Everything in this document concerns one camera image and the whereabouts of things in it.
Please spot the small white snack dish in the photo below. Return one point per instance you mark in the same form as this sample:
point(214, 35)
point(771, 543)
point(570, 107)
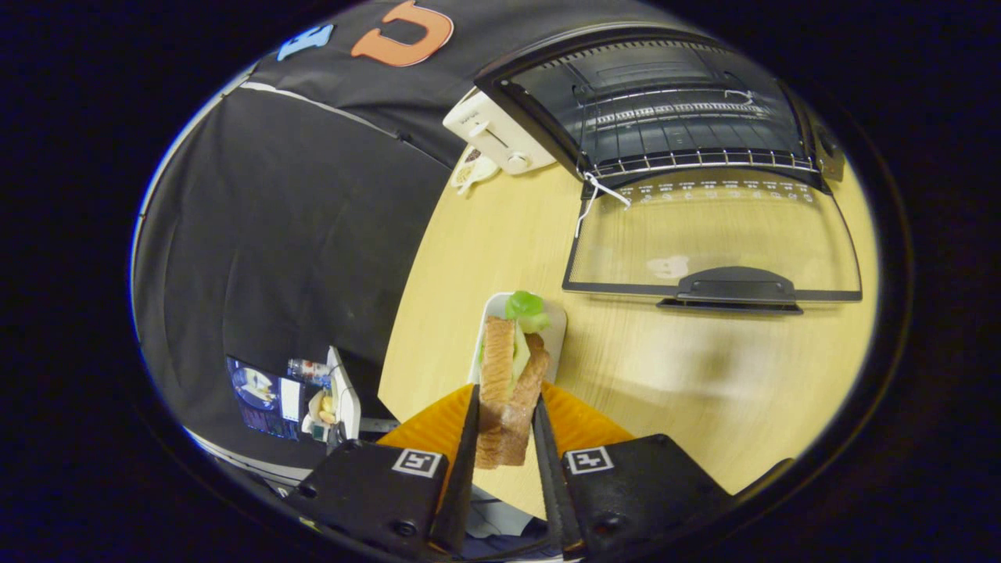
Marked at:
point(469, 168)

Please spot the toast sandwich with lettuce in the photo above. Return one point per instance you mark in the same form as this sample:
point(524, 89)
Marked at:
point(500, 367)

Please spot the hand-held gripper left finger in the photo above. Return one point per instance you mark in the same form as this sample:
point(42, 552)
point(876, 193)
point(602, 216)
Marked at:
point(463, 485)

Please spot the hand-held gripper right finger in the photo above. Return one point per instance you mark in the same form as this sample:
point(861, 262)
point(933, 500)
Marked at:
point(551, 493)

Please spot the white rectangular plate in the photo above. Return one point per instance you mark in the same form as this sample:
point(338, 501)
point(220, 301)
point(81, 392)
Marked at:
point(554, 332)

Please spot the white pop-up toaster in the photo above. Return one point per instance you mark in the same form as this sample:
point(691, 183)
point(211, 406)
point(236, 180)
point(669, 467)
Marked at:
point(493, 133)

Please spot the black toaster oven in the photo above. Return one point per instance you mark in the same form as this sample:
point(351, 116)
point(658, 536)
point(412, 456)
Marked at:
point(704, 117)

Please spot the white box with snacks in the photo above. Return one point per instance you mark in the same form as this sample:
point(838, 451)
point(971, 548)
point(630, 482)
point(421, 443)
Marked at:
point(344, 391)

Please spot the lit display screen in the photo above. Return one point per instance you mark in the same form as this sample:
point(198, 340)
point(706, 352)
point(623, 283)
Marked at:
point(262, 395)

